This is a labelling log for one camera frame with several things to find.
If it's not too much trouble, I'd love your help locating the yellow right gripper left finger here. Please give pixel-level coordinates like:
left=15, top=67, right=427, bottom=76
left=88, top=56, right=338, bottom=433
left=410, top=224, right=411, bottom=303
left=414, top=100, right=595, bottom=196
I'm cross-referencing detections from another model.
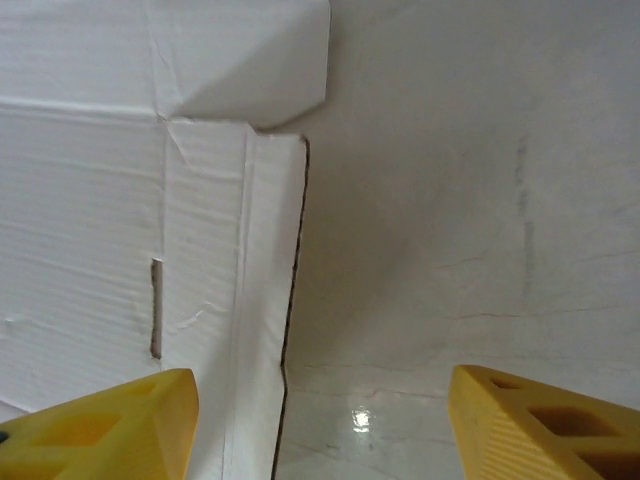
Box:
left=0, top=368, right=201, bottom=480

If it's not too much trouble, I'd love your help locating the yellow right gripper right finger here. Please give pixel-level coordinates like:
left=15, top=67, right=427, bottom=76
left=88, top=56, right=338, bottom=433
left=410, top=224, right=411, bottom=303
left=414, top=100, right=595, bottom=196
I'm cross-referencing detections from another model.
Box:
left=447, top=364, right=640, bottom=480

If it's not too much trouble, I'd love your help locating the cardboard paper box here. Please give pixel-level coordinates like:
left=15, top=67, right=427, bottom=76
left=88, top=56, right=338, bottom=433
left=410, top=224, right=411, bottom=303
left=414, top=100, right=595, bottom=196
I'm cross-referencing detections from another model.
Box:
left=0, top=0, right=334, bottom=480

